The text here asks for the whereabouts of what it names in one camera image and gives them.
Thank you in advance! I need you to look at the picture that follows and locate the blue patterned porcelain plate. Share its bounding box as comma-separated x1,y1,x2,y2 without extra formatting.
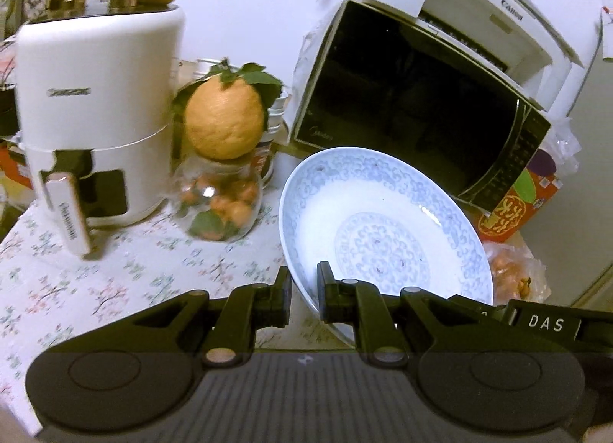
279,146,494,348

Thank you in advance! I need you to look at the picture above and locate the white air fryer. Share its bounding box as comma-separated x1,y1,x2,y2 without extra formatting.
13,0,187,262

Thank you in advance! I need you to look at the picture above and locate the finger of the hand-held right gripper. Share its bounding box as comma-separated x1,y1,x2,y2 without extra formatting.
449,294,509,325

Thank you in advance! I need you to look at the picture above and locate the red printed cup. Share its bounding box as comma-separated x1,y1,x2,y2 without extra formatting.
253,135,277,185

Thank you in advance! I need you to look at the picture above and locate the floral tablecloth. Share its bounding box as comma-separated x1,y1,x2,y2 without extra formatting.
0,143,365,429

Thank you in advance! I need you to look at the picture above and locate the black microwave oven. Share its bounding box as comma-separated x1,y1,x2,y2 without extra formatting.
290,0,551,211

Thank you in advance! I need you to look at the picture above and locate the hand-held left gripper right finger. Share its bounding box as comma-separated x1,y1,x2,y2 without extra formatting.
317,261,482,368

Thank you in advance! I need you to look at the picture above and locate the glass jar of kumquats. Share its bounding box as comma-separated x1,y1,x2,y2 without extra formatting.
170,153,263,243

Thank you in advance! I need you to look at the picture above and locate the red gift box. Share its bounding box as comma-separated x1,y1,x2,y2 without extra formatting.
476,148,568,245

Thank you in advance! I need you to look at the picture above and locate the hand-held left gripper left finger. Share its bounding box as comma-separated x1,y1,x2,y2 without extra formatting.
131,267,292,368

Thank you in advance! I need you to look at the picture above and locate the yellow citrus fruit with leaves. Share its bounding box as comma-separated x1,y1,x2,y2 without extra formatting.
170,60,284,160

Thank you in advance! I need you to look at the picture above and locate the clear plastic bag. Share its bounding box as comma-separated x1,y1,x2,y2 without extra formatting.
550,116,591,176

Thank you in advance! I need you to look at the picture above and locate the plastic bag of snacks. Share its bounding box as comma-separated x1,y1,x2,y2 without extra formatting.
484,241,547,302

